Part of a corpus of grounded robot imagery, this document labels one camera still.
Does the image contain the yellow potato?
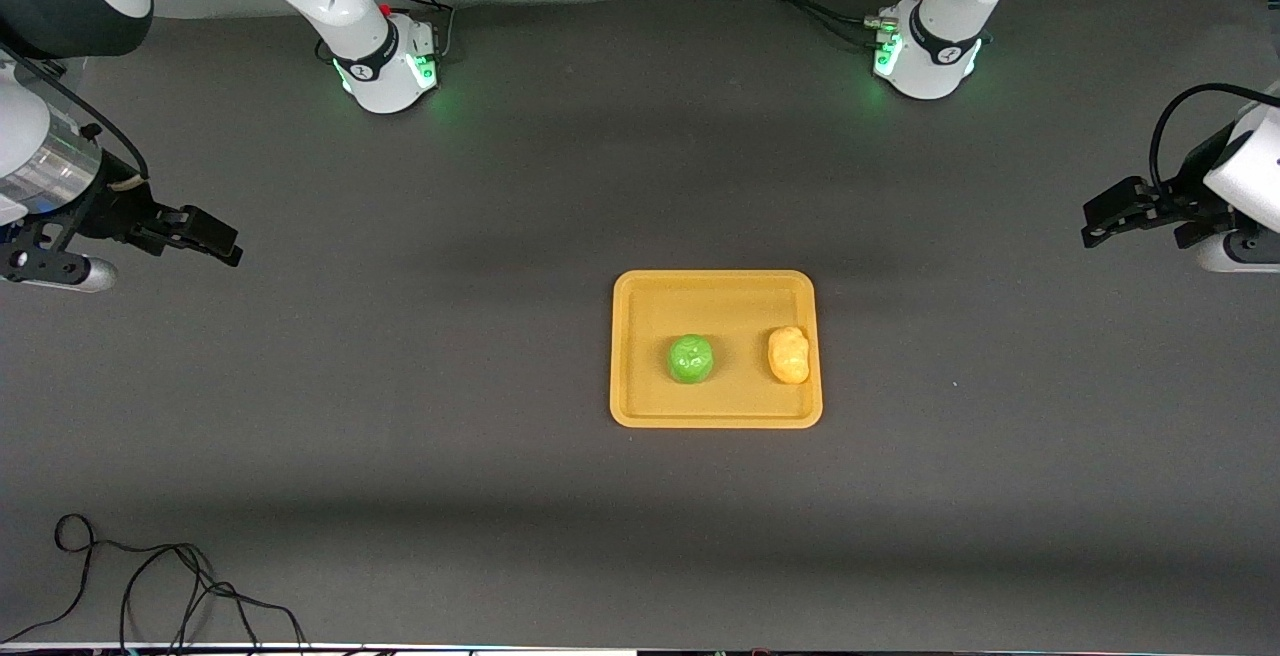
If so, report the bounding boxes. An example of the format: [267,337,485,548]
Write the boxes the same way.
[767,325,812,385]

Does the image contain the green apple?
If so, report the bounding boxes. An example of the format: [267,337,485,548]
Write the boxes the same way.
[667,333,717,385]

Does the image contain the orange plastic tray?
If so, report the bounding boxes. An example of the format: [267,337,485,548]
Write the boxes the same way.
[609,269,823,430]

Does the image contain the dark grey table mat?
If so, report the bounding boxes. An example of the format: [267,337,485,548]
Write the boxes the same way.
[0,0,1280,652]

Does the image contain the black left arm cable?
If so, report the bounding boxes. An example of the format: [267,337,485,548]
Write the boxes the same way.
[1148,82,1280,199]

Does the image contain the black right base cables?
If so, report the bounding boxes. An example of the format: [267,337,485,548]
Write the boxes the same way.
[372,0,456,65]

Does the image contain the black base cables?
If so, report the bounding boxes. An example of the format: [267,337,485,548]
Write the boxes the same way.
[757,0,896,49]
[372,0,456,65]

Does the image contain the loose black cable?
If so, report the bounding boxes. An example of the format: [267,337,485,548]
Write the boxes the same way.
[0,514,311,656]

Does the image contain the black left base cables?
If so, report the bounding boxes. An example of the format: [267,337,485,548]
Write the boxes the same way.
[757,0,896,49]

